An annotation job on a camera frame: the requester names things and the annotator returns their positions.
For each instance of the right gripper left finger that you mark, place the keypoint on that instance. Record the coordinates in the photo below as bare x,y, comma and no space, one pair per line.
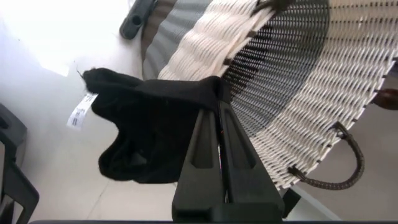
199,180

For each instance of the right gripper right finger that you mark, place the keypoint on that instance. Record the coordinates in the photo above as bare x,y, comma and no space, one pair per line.
245,183

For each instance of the black garment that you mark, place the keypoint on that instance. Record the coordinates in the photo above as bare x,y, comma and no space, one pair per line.
149,130

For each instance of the white laundry basket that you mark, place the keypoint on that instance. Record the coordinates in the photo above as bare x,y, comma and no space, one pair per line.
311,77

